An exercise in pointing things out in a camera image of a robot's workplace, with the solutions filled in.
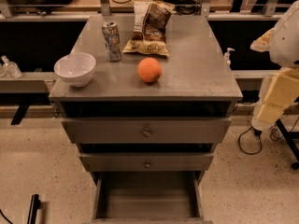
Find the brown chip bag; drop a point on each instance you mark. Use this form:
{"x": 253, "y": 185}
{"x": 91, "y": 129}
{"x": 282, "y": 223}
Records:
{"x": 149, "y": 34}

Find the top drawer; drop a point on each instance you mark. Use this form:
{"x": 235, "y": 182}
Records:
{"x": 134, "y": 131}

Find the orange fruit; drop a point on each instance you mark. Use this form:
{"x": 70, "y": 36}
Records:
{"x": 149, "y": 70}

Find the white bowl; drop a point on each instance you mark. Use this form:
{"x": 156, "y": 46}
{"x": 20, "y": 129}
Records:
{"x": 76, "y": 69}

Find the silver soda can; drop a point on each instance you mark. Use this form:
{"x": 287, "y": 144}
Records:
{"x": 111, "y": 36}

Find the grey drawer cabinet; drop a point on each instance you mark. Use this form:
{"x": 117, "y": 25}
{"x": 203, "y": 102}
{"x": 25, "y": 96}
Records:
{"x": 195, "y": 83}

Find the open bottom drawer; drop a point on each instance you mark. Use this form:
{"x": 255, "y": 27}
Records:
{"x": 148, "y": 198}

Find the middle drawer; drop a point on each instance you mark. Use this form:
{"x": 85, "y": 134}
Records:
{"x": 155, "y": 162}

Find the black bar on floor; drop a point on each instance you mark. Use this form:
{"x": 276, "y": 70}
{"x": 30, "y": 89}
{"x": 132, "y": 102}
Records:
{"x": 34, "y": 206}

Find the clear sanitizer bottle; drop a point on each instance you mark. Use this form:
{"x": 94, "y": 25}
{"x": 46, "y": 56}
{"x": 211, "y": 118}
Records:
{"x": 11, "y": 68}

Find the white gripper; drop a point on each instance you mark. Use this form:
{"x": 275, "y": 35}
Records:
{"x": 286, "y": 42}

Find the black stand leg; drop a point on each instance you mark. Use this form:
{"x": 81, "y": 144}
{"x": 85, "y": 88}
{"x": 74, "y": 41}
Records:
{"x": 290, "y": 138}

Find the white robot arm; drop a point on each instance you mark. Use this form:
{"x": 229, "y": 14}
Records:
{"x": 279, "y": 91}

